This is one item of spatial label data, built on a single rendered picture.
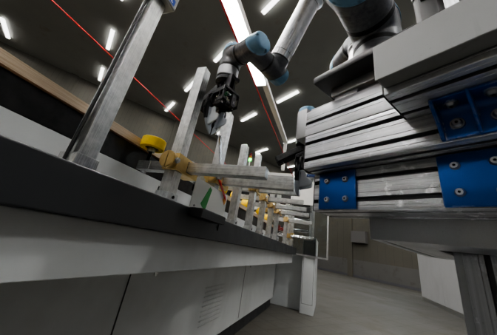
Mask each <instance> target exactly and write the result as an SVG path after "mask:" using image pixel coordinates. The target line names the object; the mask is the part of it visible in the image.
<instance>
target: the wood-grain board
mask: <svg viewBox="0 0 497 335"><path fill-rule="evenodd" d="M0 66H1V67H3V68H5V69H6V70H8V71H10V72H11V73H13V74H15V75H17V76H18V77H20V78H22V79H24V80H25V81H27V82H28V83H30V84H32V85H33V86H35V87H37V88H39V89H40V90H42V91H44V92H45V93H47V94H48V95H51V96H52V97H54V98H55V99H57V100H59V101H60V102H62V103H64V104H66V105H67V106H69V107H71V108H72V109H74V110H75V111H77V112H79V113H81V114H82V115H84V114H85V113H86V111H87V109H88V107H89V104H87V103H85V102H84V101H82V100H81V99H80V98H77V97H76V96H74V95H73V94H72V93H70V92H68V91H67V90H65V89H64V88H63V87H60V86H59V85H57V84H56V83H55V82H53V81H51V80H50V79H49V78H47V77H45V76H44V75H42V74H41V73H39V72H38V71H36V70H34V69H33V68H32V67H30V66H28V65H27V64H25V63H24V62H23V61H21V60H19V59H18V58H17V57H15V56H13V55H11V54H10V53H9V52H7V51H6V50H4V49H2V48H1V47H0ZM110 131H111V132H113V133H115V134H116V135H118V136H119V137H121V138H123V139H124V140H126V141H128V142H130V143H131V144H133V145H135V146H136V147H138V148H139V149H142V150H143V151H145V152H146V153H148V152H147V150H145V149H143V148H142V147H141V146H140V143H141V140H142V139H141V138H139V137H138V136H136V135H134V134H133V133H131V132H130V131H129V130H127V129H125V128H123V127H122V126H121V125H119V124H118V123H116V122H114V121H113V123H112V125H111V128H110ZM162 154H163V153H155V154H152V156H153V157H154V158H157V159H158V160H160V156H161V155H162ZM239 208H241V209H242V210H244V211H245V212H246V209H247V208H246V207H245V206H244V205H242V204H241V203H240V205H239Z"/></svg>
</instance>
